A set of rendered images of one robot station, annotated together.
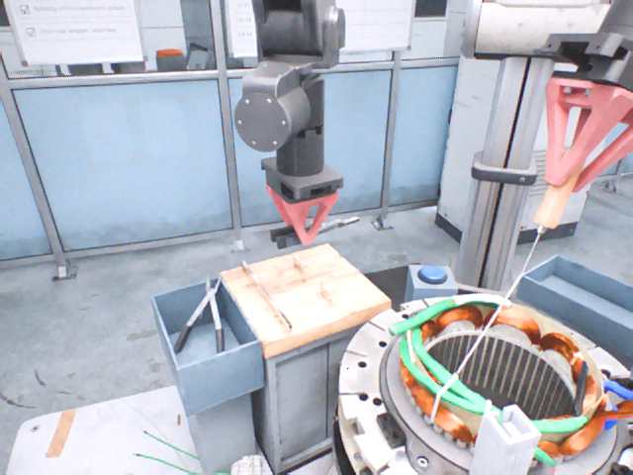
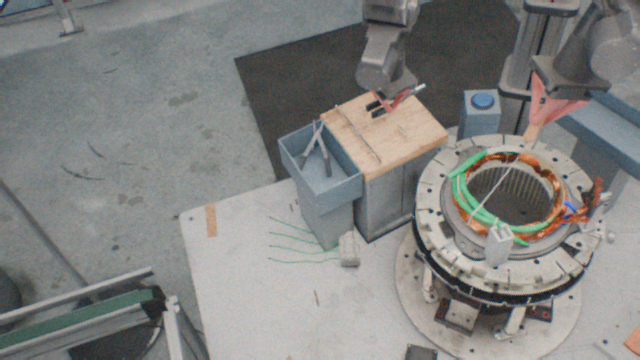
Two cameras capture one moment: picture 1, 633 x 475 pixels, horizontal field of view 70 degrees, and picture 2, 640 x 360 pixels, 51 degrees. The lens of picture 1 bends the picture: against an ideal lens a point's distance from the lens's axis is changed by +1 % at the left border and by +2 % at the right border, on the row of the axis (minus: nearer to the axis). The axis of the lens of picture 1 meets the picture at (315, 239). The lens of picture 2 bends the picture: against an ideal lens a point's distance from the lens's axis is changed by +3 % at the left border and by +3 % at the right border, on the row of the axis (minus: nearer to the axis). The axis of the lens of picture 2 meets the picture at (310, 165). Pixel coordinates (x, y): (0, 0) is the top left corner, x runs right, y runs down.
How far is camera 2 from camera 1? 0.73 m
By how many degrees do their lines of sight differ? 24
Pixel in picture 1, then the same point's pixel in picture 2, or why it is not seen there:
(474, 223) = (524, 43)
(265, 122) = (374, 79)
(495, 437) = (493, 238)
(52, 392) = (115, 164)
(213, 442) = (328, 227)
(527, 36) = not seen: outside the picture
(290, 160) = not seen: hidden behind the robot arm
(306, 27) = (396, 17)
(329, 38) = (410, 18)
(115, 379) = (171, 148)
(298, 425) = (382, 212)
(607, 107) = (551, 105)
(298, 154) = not seen: hidden behind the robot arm
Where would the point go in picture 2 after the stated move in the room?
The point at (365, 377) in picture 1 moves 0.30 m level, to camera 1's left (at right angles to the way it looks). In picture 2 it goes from (431, 199) to (272, 207)
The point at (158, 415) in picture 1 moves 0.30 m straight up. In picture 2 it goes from (275, 204) to (257, 128)
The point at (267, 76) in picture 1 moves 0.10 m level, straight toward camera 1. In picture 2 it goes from (376, 58) to (387, 105)
